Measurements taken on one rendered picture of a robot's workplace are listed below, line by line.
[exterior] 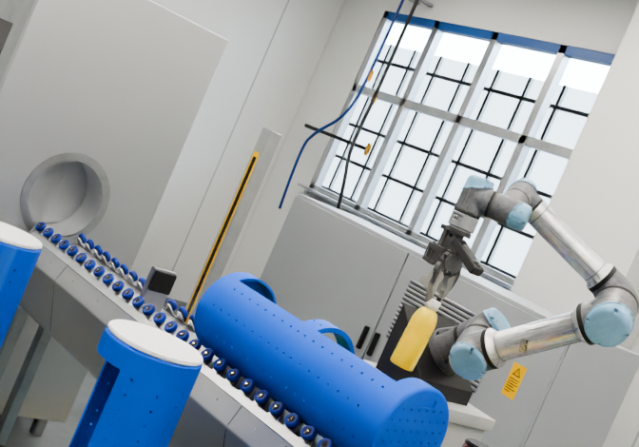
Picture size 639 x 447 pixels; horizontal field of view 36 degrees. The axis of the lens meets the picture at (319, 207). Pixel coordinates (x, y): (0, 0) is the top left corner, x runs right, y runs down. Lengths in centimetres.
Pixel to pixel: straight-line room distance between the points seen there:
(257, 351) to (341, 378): 34
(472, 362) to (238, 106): 536
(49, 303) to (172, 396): 138
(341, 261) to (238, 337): 225
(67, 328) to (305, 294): 185
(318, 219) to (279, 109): 280
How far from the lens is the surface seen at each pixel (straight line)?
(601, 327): 268
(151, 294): 359
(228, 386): 304
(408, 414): 262
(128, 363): 263
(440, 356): 302
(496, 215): 266
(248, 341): 296
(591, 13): 641
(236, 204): 385
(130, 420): 266
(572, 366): 420
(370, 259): 502
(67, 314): 383
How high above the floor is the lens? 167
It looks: 2 degrees down
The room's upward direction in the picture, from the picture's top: 24 degrees clockwise
